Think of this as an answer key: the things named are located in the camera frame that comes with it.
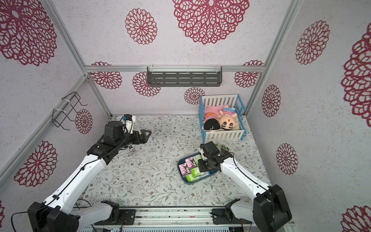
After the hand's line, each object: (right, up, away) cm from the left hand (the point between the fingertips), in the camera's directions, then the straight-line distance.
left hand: (144, 133), depth 77 cm
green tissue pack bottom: (+25, -27, +7) cm, 37 cm away
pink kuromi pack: (+21, -22, +8) cm, 31 cm away
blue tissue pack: (+33, -23, +5) cm, 41 cm away
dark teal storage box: (+21, -27, +7) cm, 35 cm away
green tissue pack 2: (+28, -23, +6) cm, 36 cm away
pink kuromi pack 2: (+25, -19, +10) cm, 33 cm away
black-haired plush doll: (+50, +8, +22) cm, 55 cm away
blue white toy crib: (+59, +24, +32) cm, 71 cm away
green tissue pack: (+29, -16, +13) cm, 35 cm away
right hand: (+33, -20, +6) cm, 39 cm away
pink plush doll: (+42, +15, +35) cm, 57 cm away
